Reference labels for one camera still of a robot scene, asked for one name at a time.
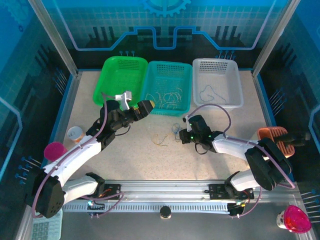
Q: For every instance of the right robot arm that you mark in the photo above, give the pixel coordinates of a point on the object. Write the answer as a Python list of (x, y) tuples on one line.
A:
[(230, 146)]

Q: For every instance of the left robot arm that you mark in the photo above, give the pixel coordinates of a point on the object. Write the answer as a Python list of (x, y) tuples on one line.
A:
[(75, 157)]

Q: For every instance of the teal plastic basket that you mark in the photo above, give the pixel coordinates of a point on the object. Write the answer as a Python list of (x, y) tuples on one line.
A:
[(167, 77)]

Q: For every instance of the green plastic basket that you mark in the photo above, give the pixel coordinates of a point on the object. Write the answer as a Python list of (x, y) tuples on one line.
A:
[(117, 77)]

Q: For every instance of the white paper cup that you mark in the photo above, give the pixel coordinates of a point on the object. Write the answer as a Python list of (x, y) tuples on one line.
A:
[(75, 133)]

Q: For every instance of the white plastic basket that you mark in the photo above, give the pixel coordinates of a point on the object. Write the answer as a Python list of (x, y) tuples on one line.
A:
[(216, 72)]

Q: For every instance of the magenta cup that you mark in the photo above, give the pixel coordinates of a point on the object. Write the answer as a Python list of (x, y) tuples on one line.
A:
[(55, 151)]

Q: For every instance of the orange beige knife holder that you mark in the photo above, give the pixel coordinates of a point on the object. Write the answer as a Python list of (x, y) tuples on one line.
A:
[(271, 131)]

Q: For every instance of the black round knob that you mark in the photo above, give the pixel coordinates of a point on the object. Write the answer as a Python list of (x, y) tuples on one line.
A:
[(165, 212)]

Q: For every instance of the white calculator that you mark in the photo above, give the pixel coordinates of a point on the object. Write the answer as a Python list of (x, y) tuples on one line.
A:
[(47, 230)]

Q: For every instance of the pink dome lamp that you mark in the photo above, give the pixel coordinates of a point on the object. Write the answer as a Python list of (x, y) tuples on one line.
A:
[(297, 221)]

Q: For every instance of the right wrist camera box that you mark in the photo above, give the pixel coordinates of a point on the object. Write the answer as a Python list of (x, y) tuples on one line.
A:
[(187, 121)]

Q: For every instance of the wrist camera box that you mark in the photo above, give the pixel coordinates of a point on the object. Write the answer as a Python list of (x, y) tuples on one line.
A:
[(187, 121), (125, 98)]

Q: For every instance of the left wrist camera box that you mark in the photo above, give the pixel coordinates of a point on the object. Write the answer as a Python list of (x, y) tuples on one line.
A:
[(125, 98)]

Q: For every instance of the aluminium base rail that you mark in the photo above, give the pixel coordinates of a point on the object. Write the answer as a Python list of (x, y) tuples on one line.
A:
[(162, 187)]

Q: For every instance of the aluminium frame post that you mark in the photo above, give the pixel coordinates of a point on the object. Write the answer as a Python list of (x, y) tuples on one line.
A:
[(272, 40), (57, 40)]

